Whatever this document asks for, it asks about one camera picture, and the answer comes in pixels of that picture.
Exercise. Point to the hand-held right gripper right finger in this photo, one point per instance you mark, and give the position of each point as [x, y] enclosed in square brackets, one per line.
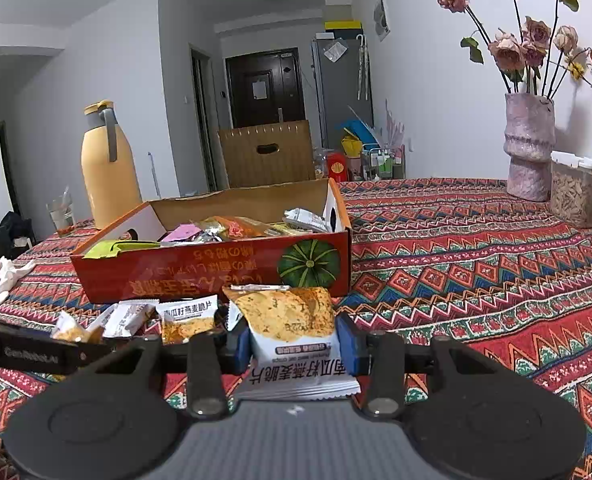
[348, 345]

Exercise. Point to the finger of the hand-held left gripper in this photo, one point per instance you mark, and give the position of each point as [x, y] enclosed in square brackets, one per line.
[90, 352]

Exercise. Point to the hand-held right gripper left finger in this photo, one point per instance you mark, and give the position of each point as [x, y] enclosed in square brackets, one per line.
[238, 347]

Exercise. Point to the white oat crisp packet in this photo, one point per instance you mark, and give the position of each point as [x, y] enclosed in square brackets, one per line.
[188, 322]
[73, 332]
[286, 320]

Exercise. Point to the orange pumpkin print cardboard box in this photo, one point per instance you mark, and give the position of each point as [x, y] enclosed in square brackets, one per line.
[200, 275]

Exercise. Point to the long lime green snack packet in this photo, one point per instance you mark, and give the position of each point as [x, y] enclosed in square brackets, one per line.
[105, 250]

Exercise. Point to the orange snack stick packet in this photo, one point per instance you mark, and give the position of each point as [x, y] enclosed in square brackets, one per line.
[235, 227]

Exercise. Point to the pink snack packet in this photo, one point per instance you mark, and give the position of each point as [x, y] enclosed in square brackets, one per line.
[180, 234]

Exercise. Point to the pile of dark clothes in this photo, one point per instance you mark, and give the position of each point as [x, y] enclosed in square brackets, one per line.
[10, 230]

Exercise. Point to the crumpled white snack packet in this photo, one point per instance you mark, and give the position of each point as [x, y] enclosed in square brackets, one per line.
[306, 220]

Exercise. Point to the clear drinking glass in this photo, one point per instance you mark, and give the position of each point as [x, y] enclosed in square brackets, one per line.
[61, 220]

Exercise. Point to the yellow thermos jug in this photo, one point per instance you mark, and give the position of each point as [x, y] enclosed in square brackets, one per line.
[108, 185]

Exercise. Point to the wooden chair back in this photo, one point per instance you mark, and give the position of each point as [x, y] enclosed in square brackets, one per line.
[246, 170]

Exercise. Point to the red gift box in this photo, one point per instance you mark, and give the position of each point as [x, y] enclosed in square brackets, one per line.
[337, 166]

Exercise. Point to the yellow bag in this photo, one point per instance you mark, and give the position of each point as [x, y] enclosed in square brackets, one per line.
[352, 146]

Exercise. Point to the blue plastic board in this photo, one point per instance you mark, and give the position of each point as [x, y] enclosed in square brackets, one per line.
[361, 132]

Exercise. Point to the pink feather decoration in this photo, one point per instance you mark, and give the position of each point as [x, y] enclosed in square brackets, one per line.
[393, 127]

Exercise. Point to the dark entrance door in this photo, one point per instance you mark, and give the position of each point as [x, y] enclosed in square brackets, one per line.
[241, 100]

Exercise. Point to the grey refrigerator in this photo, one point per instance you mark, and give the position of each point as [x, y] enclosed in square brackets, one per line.
[341, 95]

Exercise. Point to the pink textured vase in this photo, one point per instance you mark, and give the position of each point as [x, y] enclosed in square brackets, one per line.
[528, 150]

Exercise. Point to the clear seed container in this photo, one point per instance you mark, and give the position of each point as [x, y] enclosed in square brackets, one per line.
[576, 195]

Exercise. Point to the white folded umbrella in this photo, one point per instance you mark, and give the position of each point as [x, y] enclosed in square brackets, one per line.
[362, 70]

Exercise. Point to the yellow black box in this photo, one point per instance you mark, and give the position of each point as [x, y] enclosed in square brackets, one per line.
[343, 26]

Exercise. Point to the dried rose bouquet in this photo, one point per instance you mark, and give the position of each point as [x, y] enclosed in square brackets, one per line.
[508, 50]

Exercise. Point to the white wall panel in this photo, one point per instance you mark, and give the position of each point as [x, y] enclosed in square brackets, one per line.
[382, 17]

